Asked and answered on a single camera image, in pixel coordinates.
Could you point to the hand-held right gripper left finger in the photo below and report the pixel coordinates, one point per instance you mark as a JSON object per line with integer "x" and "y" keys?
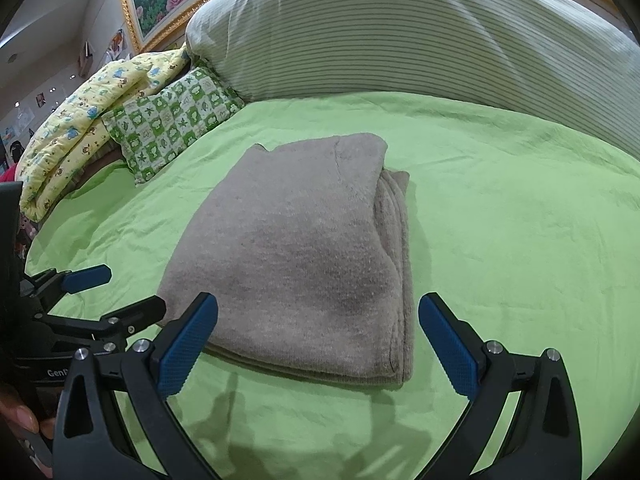
{"x": 187, "y": 345}

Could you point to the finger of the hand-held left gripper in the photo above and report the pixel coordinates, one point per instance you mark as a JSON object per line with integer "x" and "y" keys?
{"x": 135, "y": 312}
{"x": 87, "y": 277}

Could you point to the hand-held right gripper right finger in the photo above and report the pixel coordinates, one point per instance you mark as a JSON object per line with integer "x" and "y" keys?
{"x": 450, "y": 345}

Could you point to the beige knit sweater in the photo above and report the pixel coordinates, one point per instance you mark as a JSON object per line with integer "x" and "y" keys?
{"x": 295, "y": 260}

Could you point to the person's left hand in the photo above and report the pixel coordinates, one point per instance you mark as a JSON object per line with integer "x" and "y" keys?
{"x": 17, "y": 412}

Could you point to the light green bed sheet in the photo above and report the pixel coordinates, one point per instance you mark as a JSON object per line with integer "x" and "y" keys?
{"x": 500, "y": 235}

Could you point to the red cloth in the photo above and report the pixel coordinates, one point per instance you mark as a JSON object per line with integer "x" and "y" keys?
{"x": 9, "y": 174}

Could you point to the yellow printed quilt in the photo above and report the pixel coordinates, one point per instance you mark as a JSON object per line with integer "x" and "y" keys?
{"x": 75, "y": 120}

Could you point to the green checked print pillow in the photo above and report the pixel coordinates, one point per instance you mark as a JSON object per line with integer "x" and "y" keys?
{"x": 165, "y": 120}

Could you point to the striped grey headboard cushion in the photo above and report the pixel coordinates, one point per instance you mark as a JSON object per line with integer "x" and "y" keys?
{"x": 400, "y": 30}

